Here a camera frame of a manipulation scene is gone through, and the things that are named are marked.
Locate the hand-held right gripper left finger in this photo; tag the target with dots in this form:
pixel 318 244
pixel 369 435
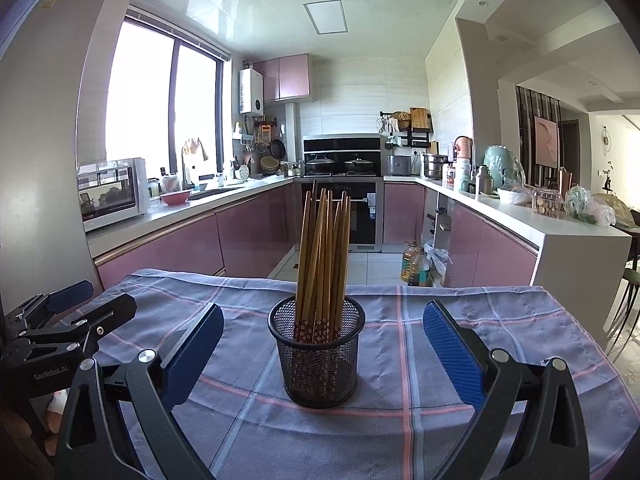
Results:
pixel 197 355

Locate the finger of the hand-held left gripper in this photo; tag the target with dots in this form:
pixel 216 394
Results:
pixel 70 292
pixel 112 317

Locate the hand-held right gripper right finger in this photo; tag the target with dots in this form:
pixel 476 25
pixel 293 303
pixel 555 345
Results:
pixel 452 355

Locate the black mesh pen holder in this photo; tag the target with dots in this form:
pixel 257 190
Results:
pixel 320 375

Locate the bunch of wooden chopsticks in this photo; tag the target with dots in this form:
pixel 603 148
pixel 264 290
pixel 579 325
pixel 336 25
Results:
pixel 320 260

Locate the person's left hand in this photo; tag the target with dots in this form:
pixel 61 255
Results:
pixel 54 417

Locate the blue plaid tablecloth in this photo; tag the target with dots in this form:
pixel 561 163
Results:
pixel 400 340

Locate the clear plastic bag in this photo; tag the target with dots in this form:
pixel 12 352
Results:
pixel 439 265

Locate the white countertop oven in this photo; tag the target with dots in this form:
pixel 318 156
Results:
pixel 110 195

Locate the pink base cabinets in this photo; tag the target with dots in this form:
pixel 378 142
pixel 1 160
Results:
pixel 470 245
pixel 240 230

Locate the pink bowl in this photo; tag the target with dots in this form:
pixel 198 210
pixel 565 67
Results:
pixel 175 198

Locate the steel sink faucet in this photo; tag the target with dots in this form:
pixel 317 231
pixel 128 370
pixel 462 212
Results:
pixel 185 172

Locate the black built-in oven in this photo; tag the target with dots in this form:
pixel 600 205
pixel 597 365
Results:
pixel 362 220

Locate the steel vacuum flask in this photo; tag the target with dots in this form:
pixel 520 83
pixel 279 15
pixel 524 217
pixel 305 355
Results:
pixel 483 181

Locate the clear plastic food container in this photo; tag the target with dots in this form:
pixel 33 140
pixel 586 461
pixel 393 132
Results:
pixel 545 203

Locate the white bottle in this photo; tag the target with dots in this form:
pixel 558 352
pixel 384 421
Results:
pixel 463 175

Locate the dark chair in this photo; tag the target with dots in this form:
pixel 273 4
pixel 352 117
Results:
pixel 631 310

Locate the steel steamer pot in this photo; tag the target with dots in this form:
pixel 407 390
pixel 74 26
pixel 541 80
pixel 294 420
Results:
pixel 435 167

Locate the hanging dish cloth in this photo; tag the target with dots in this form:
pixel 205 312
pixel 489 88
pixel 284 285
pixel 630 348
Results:
pixel 196 147

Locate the green countertop appliance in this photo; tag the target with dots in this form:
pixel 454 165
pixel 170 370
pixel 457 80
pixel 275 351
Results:
pixel 499 167

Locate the silver countertop appliance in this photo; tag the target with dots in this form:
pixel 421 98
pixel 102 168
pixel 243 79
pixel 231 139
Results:
pixel 400 166

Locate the plastic bag of greens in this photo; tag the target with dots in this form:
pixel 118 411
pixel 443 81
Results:
pixel 587 207

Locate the woven basket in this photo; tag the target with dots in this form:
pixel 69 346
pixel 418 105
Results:
pixel 270 164

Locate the pink thermos jug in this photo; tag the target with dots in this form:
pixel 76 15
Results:
pixel 463 147

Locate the kitchen window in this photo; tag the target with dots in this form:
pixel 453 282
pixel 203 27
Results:
pixel 140 95

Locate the black lidded wok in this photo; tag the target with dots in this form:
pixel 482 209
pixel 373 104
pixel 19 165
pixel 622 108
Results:
pixel 320 166
pixel 359 166

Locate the hanging black pan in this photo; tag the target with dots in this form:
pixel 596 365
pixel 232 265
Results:
pixel 278 148

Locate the wooden cutting board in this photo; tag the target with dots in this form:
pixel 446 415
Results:
pixel 419 118

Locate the black range hood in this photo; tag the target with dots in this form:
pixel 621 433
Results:
pixel 340 142

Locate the white water heater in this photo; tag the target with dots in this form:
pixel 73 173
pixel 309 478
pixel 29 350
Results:
pixel 251 91

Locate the ceiling light panel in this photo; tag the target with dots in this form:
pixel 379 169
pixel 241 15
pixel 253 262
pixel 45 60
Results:
pixel 325 17

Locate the black wall rack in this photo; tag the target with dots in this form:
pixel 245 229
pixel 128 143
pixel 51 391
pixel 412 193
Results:
pixel 417 137

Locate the pink wall picture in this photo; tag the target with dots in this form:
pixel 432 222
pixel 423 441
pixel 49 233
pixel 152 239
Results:
pixel 546 140

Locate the wall clock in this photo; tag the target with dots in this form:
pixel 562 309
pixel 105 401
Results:
pixel 606 141

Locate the pink wall cabinet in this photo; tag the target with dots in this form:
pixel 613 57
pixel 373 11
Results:
pixel 292 77

